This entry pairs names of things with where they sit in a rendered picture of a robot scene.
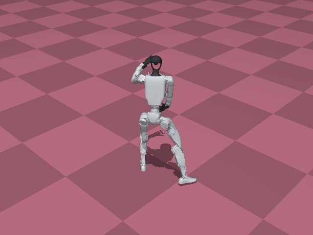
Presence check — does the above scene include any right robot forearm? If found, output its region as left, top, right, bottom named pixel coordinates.
left=165, top=97, right=173, bottom=107

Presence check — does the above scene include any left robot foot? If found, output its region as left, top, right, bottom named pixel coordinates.
left=140, top=160, right=146, bottom=171

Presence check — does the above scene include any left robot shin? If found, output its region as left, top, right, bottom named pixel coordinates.
left=140, top=134, right=147, bottom=165

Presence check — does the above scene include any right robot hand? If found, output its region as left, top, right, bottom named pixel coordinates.
left=159, top=103, right=169, bottom=112

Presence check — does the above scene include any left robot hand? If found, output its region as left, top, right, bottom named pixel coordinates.
left=142, top=56, right=153, bottom=69

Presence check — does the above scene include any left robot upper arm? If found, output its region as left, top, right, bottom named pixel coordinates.
left=131, top=74, right=145, bottom=84

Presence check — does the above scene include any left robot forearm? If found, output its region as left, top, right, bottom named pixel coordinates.
left=131, top=63, right=144, bottom=81

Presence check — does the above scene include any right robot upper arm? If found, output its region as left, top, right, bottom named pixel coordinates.
left=165, top=76, right=174, bottom=98

